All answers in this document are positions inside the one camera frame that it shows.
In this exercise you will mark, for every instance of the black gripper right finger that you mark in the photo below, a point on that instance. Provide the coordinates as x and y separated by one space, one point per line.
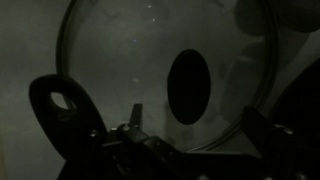
280 143

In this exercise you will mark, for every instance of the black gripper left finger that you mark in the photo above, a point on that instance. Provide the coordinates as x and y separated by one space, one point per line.
150 145

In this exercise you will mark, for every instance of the large glass lid black knob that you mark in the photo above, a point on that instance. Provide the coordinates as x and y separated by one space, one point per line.
116 50

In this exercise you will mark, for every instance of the light grey coffee table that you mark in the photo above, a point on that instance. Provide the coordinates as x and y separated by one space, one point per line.
20 50

